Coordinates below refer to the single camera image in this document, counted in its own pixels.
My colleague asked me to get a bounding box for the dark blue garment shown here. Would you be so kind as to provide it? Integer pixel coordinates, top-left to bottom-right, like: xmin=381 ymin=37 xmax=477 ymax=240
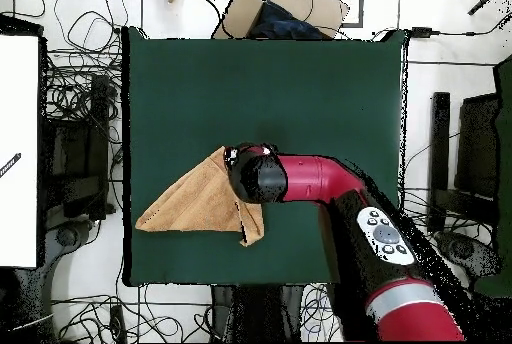
xmin=249 ymin=0 xmax=325 ymax=40

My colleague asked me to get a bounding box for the grey swivel base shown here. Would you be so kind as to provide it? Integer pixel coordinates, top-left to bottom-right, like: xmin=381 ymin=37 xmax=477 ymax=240
xmin=435 ymin=229 xmax=503 ymax=281
xmin=15 ymin=219 xmax=97 ymax=341

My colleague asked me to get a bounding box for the grey square frame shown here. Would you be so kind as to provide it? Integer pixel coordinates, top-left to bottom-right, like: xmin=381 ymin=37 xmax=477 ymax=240
xmin=306 ymin=0 xmax=365 ymax=28

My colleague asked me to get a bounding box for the black strip label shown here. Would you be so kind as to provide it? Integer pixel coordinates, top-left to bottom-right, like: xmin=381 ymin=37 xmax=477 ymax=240
xmin=0 ymin=152 xmax=22 ymax=179

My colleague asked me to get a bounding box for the green fabric drape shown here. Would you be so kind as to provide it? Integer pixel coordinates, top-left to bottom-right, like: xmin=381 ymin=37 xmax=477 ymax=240
xmin=473 ymin=53 xmax=512 ymax=297

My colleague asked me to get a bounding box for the tan terry towel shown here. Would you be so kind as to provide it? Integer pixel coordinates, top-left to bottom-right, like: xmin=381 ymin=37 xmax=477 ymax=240
xmin=134 ymin=145 xmax=266 ymax=248

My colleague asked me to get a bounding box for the dark green table cloth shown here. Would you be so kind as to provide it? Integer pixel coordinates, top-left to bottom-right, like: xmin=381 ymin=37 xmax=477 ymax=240
xmin=121 ymin=26 xmax=408 ymax=288

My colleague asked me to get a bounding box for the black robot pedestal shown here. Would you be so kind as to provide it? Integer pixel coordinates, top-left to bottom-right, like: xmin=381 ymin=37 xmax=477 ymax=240
xmin=210 ymin=284 xmax=306 ymax=343

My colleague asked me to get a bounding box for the white panel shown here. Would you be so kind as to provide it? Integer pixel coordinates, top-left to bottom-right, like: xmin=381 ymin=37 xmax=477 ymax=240
xmin=0 ymin=34 xmax=40 ymax=268

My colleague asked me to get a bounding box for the blue and black cable tangle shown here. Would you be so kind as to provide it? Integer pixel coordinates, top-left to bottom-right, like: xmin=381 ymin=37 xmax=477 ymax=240
xmin=299 ymin=282 xmax=345 ymax=342

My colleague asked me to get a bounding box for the black power strip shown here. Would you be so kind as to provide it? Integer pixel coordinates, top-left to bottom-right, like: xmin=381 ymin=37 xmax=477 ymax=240
xmin=109 ymin=304 xmax=127 ymax=343

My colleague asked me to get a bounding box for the cardboard box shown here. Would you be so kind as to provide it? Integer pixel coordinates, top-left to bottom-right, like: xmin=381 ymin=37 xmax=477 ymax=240
xmin=211 ymin=0 xmax=351 ymax=40

